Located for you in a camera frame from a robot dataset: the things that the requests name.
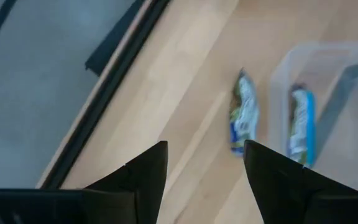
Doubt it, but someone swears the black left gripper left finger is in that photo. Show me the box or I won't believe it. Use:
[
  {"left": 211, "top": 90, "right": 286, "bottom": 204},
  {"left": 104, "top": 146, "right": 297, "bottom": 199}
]
[{"left": 82, "top": 140, "right": 169, "bottom": 224}]

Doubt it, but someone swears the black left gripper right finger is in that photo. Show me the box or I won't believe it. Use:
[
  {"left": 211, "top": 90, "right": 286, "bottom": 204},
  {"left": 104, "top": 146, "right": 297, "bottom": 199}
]
[{"left": 244, "top": 139, "right": 358, "bottom": 224}]

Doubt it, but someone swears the blue white green granola bar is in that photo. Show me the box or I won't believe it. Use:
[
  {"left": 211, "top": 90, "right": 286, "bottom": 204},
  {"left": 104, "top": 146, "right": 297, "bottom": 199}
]
[{"left": 228, "top": 67, "right": 260, "bottom": 157}]

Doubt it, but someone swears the clear plastic container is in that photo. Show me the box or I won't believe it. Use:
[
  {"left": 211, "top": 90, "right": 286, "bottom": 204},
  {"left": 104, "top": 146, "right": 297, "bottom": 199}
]
[{"left": 267, "top": 42, "right": 358, "bottom": 197}]

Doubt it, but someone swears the black flat strip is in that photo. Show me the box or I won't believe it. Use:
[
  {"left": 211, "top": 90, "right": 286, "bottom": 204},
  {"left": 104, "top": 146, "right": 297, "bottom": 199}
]
[{"left": 85, "top": 0, "right": 147, "bottom": 77}]

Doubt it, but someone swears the black table frame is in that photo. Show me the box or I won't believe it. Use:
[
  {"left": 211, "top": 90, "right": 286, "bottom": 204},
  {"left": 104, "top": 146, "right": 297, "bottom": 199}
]
[{"left": 39, "top": 0, "right": 171, "bottom": 190}]

